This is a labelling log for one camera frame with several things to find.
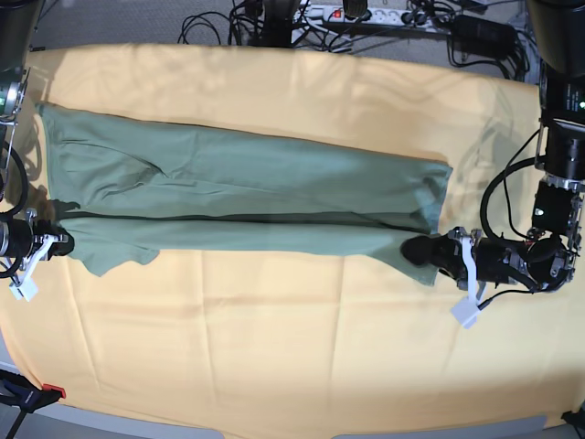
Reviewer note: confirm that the black centre stand post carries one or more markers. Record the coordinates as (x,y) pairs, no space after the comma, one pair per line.
(277,23)

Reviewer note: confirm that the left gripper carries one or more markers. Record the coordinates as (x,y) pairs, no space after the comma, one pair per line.
(472,262)

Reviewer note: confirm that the black clamp right corner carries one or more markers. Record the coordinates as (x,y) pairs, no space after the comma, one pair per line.
(575,419)

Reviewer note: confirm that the white power strip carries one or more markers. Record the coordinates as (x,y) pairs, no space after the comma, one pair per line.
(377,16)

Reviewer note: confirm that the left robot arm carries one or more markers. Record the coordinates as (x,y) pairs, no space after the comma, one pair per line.
(544,259)

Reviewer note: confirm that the black power adapter brick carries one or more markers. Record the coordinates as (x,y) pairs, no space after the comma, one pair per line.
(480,35)

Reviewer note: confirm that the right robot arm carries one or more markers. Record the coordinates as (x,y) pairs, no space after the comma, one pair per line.
(18,23)

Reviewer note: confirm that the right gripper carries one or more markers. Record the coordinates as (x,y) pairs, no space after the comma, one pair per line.
(24,244)

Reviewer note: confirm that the red-tipped bar clamp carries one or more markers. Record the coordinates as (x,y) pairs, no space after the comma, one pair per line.
(18,392)

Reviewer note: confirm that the yellow table cloth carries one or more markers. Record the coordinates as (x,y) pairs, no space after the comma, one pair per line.
(289,345)

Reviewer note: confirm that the green T-shirt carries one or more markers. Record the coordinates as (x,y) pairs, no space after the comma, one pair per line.
(126,190)

